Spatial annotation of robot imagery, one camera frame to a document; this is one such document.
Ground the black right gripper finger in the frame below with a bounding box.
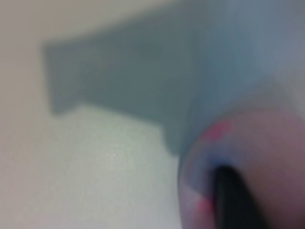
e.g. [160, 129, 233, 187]
[211, 165, 271, 229]

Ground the pink peach with green leaf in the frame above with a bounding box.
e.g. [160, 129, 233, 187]
[177, 109, 305, 229]

